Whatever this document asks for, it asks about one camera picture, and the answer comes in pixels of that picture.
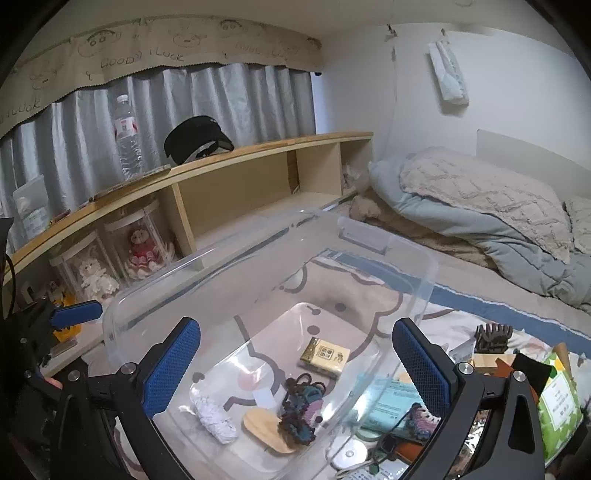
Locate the white paper ball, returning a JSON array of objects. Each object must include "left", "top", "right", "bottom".
[{"left": 190, "top": 394, "right": 238, "bottom": 445}]

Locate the wooden oval piece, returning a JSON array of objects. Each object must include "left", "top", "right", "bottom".
[{"left": 242, "top": 407, "right": 297, "bottom": 455}]

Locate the yellow tissue packet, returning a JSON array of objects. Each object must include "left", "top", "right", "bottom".
[{"left": 300, "top": 337, "right": 351, "bottom": 378}]

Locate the blue brown crochet piece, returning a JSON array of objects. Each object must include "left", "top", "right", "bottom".
[{"left": 279, "top": 373, "right": 327, "bottom": 446}]

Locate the wooden bedside shelf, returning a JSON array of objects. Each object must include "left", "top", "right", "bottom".
[{"left": 0, "top": 131, "right": 376, "bottom": 375}]

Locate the white bunny doll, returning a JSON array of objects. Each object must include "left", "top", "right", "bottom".
[{"left": 78, "top": 257, "right": 120, "bottom": 305}]

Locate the purple crochet piece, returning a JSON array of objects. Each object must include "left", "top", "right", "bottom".
[{"left": 402, "top": 403, "right": 440, "bottom": 445}]

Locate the green wet wipes pack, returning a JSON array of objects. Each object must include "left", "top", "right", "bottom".
[{"left": 538, "top": 352, "right": 583, "bottom": 466}]

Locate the red dress doll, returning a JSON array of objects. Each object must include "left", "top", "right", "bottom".
[{"left": 124, "top": 228, "right": 164, "bottom": 280}]

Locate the teal mask packet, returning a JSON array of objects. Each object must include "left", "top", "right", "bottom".
[{"left": 355, "top": 378, "right": 423, "bottom": 433}]

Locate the white round tape measure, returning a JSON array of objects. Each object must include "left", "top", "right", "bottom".
[{"left": 328, "top": 436, "right": 368, "bottom": 470}]

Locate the grey curtain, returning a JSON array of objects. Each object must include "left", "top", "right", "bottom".
[{"left": 1, "top": 64, "right": 315, "bottom": 252}]

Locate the grey quilt blanket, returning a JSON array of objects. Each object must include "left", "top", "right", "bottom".
[{"left": 369, "top": 147, "right": 590, "bottom": 311}]

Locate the clear plastic storage bin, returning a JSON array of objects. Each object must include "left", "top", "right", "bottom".
[{"left": 103, "top": 212, "right": 438, "bottom": 479}]

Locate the water bottle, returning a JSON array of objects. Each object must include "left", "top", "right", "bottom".
[{"left": 114, "top": 94, "right": 144, "bottom": 180}]

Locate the black cap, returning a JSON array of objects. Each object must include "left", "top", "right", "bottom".
[{"left": 163, "top": 115, "right": 235, "bottom": 165}]

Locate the wall tissue pack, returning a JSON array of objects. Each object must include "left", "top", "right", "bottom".
[{"left": 428, "top": 38, "right": 469, "bottom": 106}]

